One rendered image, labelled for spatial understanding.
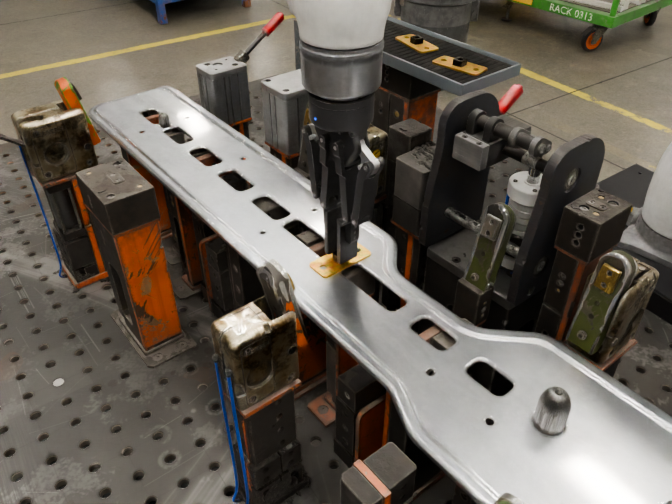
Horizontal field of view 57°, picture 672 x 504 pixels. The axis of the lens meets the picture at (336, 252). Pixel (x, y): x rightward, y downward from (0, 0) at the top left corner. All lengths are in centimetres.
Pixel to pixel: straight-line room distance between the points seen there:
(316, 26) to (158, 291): 60
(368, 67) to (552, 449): 43
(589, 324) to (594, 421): 13
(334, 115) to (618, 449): 45
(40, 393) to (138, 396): 16
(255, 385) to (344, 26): 41
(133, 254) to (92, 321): 27
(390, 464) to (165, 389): 56
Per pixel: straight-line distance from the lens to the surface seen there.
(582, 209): 79
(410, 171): 91
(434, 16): 373
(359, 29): 65
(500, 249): 81
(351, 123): 69
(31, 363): 123
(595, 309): 77
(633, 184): 161
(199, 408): 107
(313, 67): 67
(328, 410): 104
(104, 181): 102
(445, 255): 92
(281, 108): 107
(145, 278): 107
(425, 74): 100
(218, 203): 97
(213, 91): 130
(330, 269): 82
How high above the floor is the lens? 153
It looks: 38 degrees down
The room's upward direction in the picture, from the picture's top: straight up
